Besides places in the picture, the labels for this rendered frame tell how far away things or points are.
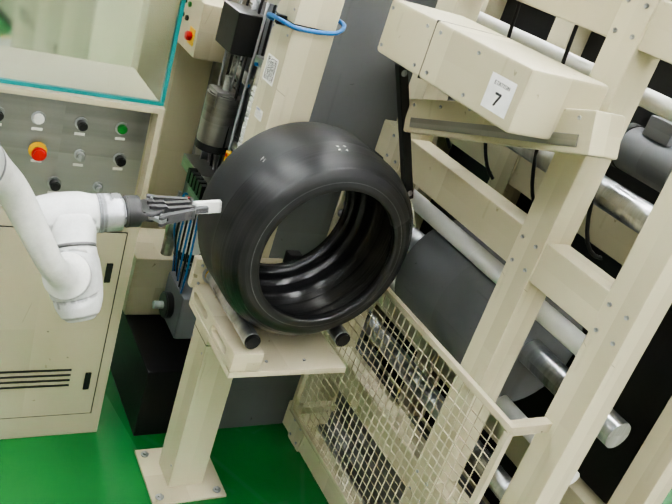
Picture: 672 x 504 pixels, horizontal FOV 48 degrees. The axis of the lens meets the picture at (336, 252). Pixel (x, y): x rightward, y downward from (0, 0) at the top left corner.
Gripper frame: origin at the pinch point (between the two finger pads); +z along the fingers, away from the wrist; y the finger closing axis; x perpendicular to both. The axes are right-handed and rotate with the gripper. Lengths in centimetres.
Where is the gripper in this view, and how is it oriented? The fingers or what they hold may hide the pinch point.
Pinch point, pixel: (207, 206)
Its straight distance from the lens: 188.3
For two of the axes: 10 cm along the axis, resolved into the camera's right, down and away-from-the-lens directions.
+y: -4.4, -5.0, 7.5
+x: -1.7, 8.6, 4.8
